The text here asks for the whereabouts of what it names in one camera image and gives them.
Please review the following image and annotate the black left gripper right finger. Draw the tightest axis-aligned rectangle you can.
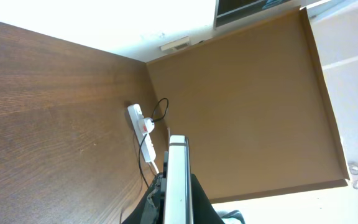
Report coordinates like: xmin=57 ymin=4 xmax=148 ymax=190
xmin=191 ymin=174 xmax=224 ymax=224

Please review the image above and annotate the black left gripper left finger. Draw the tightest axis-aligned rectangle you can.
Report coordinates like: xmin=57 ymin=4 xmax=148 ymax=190
xmin=122 ymin=173 xmax=163 ymax=224

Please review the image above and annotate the black smartphone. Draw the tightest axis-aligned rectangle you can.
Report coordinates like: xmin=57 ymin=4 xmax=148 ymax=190
xmin=162 ymin=135 xmax=194 ymax=224

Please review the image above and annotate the black charging cable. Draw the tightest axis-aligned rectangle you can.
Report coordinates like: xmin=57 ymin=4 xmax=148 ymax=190
xmin=137 ymin=98 xmax=170 ymax=189

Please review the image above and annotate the white USB charger adapter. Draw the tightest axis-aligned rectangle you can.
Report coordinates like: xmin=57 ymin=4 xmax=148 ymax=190
xmin=138 ymin=118 xmax=155 ymax=134

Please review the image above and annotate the white power strip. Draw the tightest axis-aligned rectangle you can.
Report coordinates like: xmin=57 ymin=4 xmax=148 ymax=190
xmin=127 ymin=104 xmax=156 ymax=162

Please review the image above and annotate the brown wooden side panel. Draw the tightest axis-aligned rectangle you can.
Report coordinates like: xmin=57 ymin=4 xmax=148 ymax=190
xmin=147 ymin=8 xmax=349 ymax=203

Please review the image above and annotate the white power strip cord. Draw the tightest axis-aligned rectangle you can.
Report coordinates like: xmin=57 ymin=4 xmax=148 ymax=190
xmin=149 ymin=160 xmax=160 ymax=175

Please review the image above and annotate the white wall control panel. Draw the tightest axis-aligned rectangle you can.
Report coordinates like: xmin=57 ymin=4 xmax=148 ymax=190
xmin=160 ymin=37 xmax=190 ymax=54

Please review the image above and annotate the dark wall monitor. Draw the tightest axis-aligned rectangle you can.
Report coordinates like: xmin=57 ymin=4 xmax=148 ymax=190
xmin=214 ymin=0 xmax=290 ymax=28

